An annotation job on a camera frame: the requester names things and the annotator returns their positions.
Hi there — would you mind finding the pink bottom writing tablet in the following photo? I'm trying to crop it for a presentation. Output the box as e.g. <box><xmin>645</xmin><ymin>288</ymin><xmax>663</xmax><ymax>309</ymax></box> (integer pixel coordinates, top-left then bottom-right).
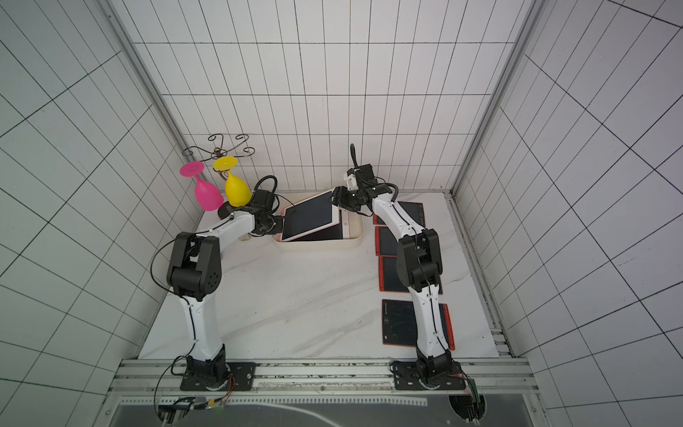
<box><xmin>293</xmin><ymin>209</ymin><xmax>352</xmax><ymax>242</ymax></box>

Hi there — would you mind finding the red writing tablet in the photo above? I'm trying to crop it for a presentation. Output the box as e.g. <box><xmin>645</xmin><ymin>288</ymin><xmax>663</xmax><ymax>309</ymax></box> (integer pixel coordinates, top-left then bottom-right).
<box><xmin>398</xmin><ymin>201</ymin><xmax>426</xmax><ymax>227</ymax></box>
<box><xmin>382</xmin><ymin>299</ymin><xmax>455</xmax><ymax>350</ymax></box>
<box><xmin>375</xmin><ymin>226</ymin><xmax>397</xmax><ymax>257</ymax></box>
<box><xmin>378</xmin><ymin>255</ymin><xmax>444</xmax><ymax>295</ymax></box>

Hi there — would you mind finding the metal cup holder stand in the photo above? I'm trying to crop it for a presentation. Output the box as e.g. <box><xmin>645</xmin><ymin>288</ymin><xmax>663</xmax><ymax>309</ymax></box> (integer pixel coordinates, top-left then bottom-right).
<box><xmin>180</xmin><ymin>132</ymin><xmax>256</xmax><ymax>221</ymax></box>

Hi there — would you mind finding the white pink writing tablet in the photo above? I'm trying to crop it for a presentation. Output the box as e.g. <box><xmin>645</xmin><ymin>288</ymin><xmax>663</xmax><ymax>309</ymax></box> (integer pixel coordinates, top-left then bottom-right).
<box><xmin>280</xmin><ymin>190</ymin><xmax>341</xmax><ymax>242</ymax></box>

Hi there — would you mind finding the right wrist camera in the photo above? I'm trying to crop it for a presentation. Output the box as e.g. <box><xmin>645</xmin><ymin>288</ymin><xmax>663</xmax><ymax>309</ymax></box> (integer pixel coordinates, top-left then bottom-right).
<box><xmin>345</xmin><ymin>143</ymin><xmax>378</xmax><ymax>190</ymax></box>

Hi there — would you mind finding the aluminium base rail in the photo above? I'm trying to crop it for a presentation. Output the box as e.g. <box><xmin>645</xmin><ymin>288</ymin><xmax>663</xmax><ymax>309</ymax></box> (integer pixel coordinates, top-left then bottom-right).
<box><xmin>110</xmin><ymin>359</ymin><xmax>540</xmax><ymax>397</ymax></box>

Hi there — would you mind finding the pink plastic goblet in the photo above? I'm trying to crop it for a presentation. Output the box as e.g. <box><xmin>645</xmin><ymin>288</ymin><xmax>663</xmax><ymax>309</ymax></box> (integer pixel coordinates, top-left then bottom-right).
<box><xmin>180</xmin><ymin>161</ymin><xmax>223</xmax><ymax>212</ymax></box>

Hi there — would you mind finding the cream plastic storage box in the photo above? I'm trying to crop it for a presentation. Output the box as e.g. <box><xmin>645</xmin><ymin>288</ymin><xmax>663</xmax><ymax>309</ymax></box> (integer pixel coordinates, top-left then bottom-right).
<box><xmin>274</xmin><ymin>192</ymin><xmax>365</xmax><ymax>251</ymax></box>

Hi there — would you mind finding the yellow plastic goblet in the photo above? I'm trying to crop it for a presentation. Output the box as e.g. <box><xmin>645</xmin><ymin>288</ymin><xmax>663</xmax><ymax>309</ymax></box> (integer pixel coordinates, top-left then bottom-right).
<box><xmin>213</xmin><ymin>156</ymin><xmax>252</xmax><ymax>207</ymax></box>

